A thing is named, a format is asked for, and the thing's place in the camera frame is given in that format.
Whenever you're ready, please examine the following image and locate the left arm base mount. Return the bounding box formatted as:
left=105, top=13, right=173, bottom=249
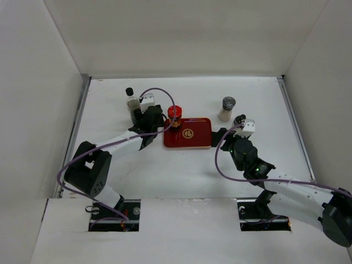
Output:
left=85, top=200, right=141, bottom=232

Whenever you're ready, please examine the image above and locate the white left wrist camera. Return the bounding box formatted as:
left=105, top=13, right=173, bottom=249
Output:
left=139, top=93, right=155, bottom=113

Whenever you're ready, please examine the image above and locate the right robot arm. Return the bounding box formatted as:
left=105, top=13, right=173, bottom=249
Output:
left=211, top=125, right=351, bottom=248

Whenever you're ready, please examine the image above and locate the clear-top salt grinder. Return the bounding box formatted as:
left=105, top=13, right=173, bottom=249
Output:
left=218, top=96, right=236, bottom=122

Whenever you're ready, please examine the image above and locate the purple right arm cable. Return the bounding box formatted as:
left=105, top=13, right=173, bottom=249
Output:
left=214, top=123, right=352, bottom=196

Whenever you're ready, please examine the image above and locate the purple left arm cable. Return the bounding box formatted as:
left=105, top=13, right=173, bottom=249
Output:
left=56, top=87, right=175, bottom=231

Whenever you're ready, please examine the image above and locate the red gold-rimmed tray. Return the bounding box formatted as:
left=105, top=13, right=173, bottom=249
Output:
left=163, top=118, right=212, bottom=148

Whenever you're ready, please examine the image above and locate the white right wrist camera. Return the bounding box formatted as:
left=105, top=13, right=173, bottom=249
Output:
left=236, top=119, right=255, bottom=138

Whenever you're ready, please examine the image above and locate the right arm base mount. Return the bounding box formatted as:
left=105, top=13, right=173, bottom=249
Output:
left=236, top=190, right=291, bottom=232

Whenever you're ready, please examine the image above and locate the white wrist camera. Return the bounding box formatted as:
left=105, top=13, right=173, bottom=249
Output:
left=139, top=93, right=155, bottom=113
left=236, top=119, right=255, bottom=138

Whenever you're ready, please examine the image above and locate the red-lid chili sauce jar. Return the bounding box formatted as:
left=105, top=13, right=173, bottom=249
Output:
left=167, top=105, right=182, bottom=130

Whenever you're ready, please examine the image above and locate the tall dark sauce bottle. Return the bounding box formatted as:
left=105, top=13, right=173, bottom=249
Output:
left=125, top=87, right=143, bottom=125

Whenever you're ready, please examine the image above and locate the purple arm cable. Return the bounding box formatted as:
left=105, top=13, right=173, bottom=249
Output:
left=56, top=87, right=175, bottom=231
left=214, top=123, right=352, bottom=196

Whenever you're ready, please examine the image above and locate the black-cap white powder jar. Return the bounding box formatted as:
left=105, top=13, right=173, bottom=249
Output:
left=233, top=114, right=246, bottom=129

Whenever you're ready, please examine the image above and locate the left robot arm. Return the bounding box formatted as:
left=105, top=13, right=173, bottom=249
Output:
left=64, top=105, right=164, bottom=219

